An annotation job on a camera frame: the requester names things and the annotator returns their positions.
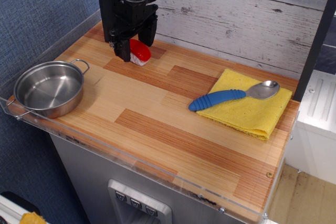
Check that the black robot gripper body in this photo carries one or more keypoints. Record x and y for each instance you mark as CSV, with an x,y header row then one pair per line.
x,y
133,14

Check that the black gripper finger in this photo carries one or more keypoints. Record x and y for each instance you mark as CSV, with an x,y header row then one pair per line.
x,y
122,49
147,33

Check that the red and white toy sushi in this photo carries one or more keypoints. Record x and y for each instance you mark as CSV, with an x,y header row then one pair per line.
x,y
139,52

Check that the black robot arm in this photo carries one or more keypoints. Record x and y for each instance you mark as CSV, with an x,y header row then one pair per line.
x,y
130,18

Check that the stainless steel pot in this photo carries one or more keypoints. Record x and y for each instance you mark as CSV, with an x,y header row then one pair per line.
x,y
51,89

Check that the clear acrylic table guard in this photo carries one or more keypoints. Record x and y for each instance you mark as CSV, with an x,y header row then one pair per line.
x,y
139,115

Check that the yellow folded cloth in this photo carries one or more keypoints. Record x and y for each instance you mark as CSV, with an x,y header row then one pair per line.
x,y
255,117

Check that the grey toy fridge cabinet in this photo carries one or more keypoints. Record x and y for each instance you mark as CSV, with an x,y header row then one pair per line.
x,y
90,173

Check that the silver dispenser panel with buttons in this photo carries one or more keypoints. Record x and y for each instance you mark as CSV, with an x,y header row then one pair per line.
x,y
133,206

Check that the yellow and black object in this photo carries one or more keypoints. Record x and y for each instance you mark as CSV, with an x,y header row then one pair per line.
x,y
32,218

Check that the white toy sink unit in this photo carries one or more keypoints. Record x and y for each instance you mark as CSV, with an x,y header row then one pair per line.
x,y
311,148

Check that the blue handled metal spoon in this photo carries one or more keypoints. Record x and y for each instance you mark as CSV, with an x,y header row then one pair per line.
x,y
263,90

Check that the dark grey right post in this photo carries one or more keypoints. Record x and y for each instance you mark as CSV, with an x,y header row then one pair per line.
x,y
311,60

